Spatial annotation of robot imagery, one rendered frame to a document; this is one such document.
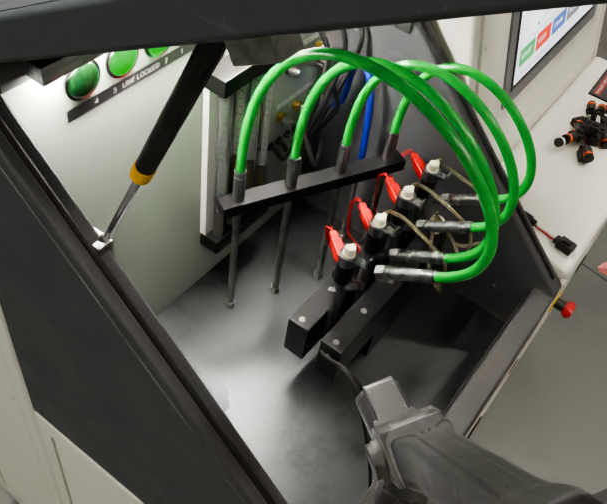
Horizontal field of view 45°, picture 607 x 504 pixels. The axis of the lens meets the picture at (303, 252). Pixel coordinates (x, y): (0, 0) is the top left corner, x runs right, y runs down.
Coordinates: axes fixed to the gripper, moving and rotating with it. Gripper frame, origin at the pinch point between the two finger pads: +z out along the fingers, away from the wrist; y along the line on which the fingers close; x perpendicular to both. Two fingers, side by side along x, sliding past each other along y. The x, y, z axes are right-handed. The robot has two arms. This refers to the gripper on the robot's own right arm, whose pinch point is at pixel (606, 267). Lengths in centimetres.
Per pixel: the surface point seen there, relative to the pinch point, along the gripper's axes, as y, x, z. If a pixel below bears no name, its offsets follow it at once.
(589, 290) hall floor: -66, -123, 108
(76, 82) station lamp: 44, 46, 22
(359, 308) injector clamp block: -0.7, 14.0, 35.6
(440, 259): 5.3, 8.8, 19.2
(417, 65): 31.5, 4.5, 15.7
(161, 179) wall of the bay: 29, 33, 43
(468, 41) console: 31.6, -14.3, 23.7
